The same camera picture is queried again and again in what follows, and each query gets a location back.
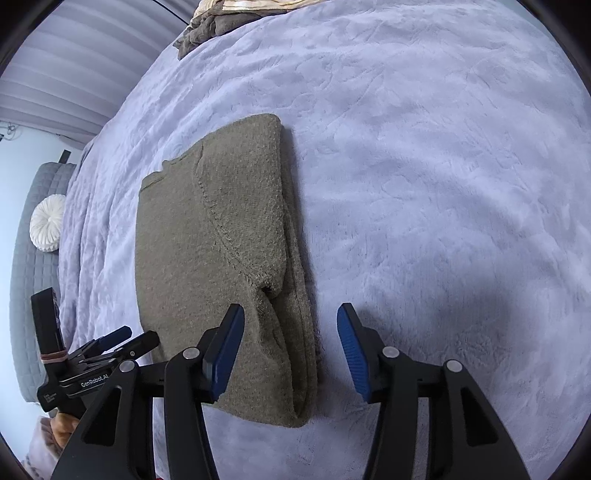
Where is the grey quilted headboard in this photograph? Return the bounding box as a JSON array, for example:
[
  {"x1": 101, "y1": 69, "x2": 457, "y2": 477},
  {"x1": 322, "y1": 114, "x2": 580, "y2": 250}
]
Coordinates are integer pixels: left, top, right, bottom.
[{"x1": 10, "y1": 161, "x2": 79, "y2": 406}]

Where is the olive knit sweater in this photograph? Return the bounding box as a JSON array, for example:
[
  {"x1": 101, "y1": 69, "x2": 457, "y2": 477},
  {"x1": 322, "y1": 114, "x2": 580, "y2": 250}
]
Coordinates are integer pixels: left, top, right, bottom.
[{"x1": 135, "y1": 113, "x2": 320, "y2": 429}]

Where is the grey-brown garment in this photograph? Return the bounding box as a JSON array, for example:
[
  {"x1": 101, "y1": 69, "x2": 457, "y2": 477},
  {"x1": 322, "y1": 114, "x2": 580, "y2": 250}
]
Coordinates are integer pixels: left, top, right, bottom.
[{"x1": 173, "y1": 13, "x2": 246, "y2": 60}]

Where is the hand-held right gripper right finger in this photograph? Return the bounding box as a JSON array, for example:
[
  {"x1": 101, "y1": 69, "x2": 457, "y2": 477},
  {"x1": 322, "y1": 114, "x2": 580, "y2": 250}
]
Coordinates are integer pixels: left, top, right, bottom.
[{"x1": 336, "y1": 302, "x2": 532, "y2": 480}]

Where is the pale pleated curtain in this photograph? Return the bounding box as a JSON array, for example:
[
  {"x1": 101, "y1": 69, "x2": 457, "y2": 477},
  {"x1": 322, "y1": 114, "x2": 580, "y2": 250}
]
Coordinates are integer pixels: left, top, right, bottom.
[{"x1": 0, "y1": 0, "x2": 204, "y2": 148}]

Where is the white round pillow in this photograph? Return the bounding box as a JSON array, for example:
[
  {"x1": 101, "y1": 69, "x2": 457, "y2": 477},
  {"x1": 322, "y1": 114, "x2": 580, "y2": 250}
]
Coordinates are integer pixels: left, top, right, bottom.
[{"x1": 30, "y1": 194, "x2": 68, "y2": 253}]

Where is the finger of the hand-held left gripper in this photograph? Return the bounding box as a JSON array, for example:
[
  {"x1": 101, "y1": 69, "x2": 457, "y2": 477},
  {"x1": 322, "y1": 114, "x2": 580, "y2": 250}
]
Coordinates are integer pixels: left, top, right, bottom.
[
  {"x1": 98, "y1": 330, "x2": 161, "y2": 368},
  {"x1": 69, "y1": 325, "x2": 134, "y2": 363}
]

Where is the beige striped garment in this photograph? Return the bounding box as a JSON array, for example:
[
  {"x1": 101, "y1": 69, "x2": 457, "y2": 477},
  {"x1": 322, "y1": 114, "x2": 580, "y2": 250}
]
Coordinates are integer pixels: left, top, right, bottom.
[{"x1": 191, "y1": 0, "x2": 305, "y2": 20}]

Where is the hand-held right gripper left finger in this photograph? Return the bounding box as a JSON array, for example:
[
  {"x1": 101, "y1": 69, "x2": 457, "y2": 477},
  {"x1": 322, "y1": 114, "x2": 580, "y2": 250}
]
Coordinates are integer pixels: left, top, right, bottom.
[{"x1": 50, "y1": 303, "x2": 245, "y2": 480}]

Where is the person's left hand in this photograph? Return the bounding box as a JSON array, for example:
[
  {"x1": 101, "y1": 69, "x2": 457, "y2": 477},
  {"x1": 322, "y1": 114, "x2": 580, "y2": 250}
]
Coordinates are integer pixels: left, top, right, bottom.
[{"x1": 50, "y1": 412, "x2": 82, "y2": 451}]

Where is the lavender plush blanket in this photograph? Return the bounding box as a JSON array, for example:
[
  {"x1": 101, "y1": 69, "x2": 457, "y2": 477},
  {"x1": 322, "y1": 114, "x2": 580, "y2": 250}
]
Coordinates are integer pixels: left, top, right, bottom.
[{"x1": 58, "y1": 0, "x2": 591, "y2": 480}]

